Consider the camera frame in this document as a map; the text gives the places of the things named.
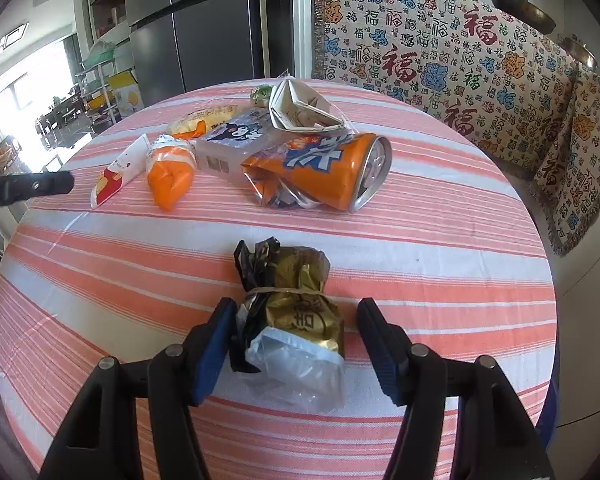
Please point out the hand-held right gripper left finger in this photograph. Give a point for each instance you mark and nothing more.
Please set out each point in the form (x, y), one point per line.
(210, 360)

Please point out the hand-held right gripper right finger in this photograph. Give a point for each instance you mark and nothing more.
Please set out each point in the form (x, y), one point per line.
(385, 360)

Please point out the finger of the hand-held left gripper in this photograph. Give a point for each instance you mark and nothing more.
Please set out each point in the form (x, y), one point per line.
(35, 186)

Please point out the gold snack bag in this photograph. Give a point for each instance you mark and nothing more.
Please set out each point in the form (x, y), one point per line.
(300, 320)

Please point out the cream bread packet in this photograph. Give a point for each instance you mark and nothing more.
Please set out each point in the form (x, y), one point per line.
(200, 120)

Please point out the wooden dining furniture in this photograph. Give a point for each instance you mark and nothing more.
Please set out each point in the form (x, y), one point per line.
(60, 110)

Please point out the white red wrapper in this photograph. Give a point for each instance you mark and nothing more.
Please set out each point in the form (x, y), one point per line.
(122, 167)

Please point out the pink striped tablecloth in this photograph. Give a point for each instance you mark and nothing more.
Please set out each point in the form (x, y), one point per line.
(130, 270)

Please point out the yellow green cardboard box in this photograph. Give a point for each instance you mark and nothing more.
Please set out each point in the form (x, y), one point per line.
(125, 95)

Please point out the white storage rack with basins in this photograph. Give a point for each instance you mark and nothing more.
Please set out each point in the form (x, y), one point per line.
(100, 75)

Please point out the orange snack packet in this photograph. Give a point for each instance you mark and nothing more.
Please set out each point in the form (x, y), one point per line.
(167, 180)

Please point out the ceiling lamp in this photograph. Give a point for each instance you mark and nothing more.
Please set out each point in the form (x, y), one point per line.
(14, 37)

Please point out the crushed orange drink can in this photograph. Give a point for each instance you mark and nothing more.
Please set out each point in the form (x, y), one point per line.
(330, 175)

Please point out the cartoon print drink carton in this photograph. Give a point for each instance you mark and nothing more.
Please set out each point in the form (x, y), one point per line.
(230, 150)

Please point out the white base cabinet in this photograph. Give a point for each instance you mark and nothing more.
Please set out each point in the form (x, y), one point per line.
(590, 335)

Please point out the grey refrigerator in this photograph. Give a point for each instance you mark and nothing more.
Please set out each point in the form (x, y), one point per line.
(205, 35)

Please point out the green yellow snack packet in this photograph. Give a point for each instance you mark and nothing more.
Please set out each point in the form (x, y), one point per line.
(261, 94)

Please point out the white folded paper box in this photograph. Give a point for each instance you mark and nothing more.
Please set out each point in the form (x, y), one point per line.
(295, 100)

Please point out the printed blanket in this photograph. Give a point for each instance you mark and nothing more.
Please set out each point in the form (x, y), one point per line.
(585, 160)
(405, 40)

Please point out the steel pot with lid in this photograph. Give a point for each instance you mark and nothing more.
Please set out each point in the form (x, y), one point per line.
(580, 52)

